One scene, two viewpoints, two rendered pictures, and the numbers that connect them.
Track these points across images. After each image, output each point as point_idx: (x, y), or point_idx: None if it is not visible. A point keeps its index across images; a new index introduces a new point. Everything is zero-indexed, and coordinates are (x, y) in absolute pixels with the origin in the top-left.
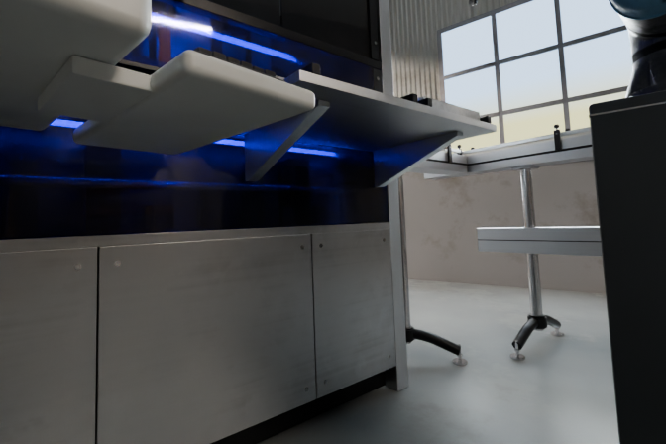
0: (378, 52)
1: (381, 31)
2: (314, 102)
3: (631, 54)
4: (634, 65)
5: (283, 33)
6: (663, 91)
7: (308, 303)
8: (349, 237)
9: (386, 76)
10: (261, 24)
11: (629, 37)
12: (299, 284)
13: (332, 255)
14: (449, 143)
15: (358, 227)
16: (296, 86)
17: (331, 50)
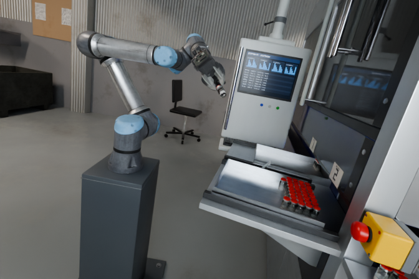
0: (384, 114)
1: (401, 78)
2: (218, 148)
3: (140, 146)
4: (140, 151)
5: (326, 112)
6: (142, 156)
7: (280, 264)
8: (294, 265)
9: (376, 151)
10: (322, 109)
11: (141, 139)
12: (282, 251)
13: (288, 260)
14: None
15: (298, 268)
16: (219, 144)
17: (341, 119)
